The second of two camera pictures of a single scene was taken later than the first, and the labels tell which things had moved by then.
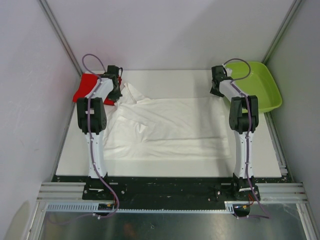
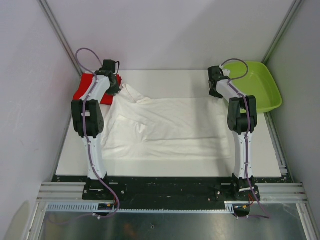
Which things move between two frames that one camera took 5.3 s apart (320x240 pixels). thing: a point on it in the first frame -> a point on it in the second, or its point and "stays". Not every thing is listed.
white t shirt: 174,128 stays
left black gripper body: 115,94 -> 113,89
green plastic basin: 254,79 stays
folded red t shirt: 87,81 stays
